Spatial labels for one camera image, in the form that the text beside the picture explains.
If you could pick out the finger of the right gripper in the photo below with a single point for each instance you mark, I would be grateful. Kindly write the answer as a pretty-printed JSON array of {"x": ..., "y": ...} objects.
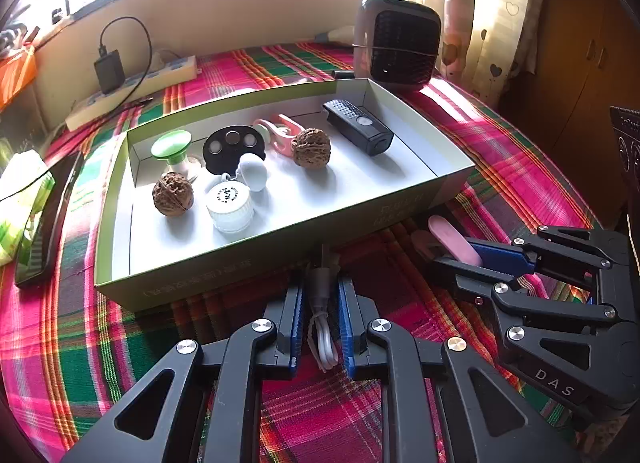
[
  {"x": 525, "y": 252},
  {"x": 543, "y": 320}
]

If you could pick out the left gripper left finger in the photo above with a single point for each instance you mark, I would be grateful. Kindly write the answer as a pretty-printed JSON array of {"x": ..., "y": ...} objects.
[{"x": 202, "y": 402}]

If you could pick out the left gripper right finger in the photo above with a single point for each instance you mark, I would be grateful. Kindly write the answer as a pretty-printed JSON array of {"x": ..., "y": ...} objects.
[{"x": 440, "y": 399}]

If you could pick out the pink nail file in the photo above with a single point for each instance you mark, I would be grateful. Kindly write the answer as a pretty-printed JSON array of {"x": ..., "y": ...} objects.
[{"x": 452, "y": 240}]

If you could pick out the black small flashlight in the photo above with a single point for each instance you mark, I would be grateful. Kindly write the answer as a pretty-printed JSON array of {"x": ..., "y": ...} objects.
[{"x": 361, "y": 128}]

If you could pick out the white round cap bottle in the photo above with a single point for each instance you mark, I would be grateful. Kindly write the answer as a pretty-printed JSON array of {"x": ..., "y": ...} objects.
[{"x": 230, "y": 206}]

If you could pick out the brown walnut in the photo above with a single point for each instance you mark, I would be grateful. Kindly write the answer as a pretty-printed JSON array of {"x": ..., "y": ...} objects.
[
  {"x": 172, "y": 194},
  {"x": 311, "y": 149}
]

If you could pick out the pink plastic clip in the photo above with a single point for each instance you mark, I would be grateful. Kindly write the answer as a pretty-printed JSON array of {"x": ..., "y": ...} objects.
[{"x": 279, "y": 131}]

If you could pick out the white small earbud case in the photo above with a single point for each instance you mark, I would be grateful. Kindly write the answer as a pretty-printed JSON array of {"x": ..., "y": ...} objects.
[{"x": 251, "y": 171}]

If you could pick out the green round-top stand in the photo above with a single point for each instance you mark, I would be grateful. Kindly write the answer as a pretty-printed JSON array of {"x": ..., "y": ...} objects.
[{"x": 171, "y": 148}]

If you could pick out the black round disc holder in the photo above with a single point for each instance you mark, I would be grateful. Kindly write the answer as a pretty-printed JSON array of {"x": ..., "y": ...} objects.
[{"x": 223, "y": 149}]

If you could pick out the black smartphone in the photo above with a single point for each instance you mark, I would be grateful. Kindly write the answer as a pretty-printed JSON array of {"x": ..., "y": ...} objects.
[{"x": 38, "y": 250}]

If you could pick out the white cardboard box tray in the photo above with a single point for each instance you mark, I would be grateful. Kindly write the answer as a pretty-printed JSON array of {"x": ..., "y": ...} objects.
[{"x": 145, "y": 259}]

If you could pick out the grey black desk fan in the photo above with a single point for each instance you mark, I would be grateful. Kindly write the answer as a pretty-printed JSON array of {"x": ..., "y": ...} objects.
[{"x": 396, "y": 43}]

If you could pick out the tissue pack green white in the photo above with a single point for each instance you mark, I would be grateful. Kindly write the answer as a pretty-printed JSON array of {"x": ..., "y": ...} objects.
[{"x": 26, "y": 185}]

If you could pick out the heart pattern curtain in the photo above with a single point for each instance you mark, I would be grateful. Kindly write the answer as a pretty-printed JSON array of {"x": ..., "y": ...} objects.
[{"x": 484, "y": 44}]

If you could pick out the white tube bottle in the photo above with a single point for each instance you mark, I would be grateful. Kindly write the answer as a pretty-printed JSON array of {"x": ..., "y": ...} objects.
[{"x": 343, "y": 36}]

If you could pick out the white power strip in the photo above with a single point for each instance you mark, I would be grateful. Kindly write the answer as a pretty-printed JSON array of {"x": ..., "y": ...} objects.
[{"x": 174, "y": 72}]

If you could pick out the black charger adapter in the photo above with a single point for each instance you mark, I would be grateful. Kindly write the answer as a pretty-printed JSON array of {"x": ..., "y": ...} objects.
[{"x": 109, "y": 70}]

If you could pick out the orange plastic basket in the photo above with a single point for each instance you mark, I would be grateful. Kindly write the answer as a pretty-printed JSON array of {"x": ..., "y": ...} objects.
[{"x": 16, "y": 72}]

